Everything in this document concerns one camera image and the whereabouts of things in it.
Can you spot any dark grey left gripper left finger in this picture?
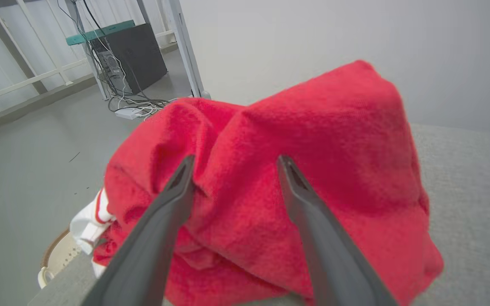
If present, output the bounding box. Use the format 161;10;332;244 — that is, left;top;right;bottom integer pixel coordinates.
81;155;196;306

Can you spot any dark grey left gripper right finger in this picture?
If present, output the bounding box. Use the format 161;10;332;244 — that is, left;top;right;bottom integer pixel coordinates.
277;154;399;306

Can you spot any red shirt with white sleeves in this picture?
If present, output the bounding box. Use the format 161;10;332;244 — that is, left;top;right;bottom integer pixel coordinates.
71;59;444;306

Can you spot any beige laundry basket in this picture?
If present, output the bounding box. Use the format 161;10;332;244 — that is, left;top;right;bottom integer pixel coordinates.
37;229;84;289

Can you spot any white power strip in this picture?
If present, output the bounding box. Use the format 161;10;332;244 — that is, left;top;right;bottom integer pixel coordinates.
114;107;143;120

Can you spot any black computer tower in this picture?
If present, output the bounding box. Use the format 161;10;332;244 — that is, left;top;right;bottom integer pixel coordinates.
90;23;168;95

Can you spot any green shelf board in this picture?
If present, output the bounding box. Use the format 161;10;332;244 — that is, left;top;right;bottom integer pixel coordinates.
66;20;136;46

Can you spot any tangle of black white cables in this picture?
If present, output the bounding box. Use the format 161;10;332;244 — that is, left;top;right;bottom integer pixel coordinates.
56;0;173;119

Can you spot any white metal frame post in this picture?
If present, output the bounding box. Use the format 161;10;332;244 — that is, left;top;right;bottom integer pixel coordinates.
137;0;211;99

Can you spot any white railing frame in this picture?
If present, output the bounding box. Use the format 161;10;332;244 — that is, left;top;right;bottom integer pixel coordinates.
0;0;89;107

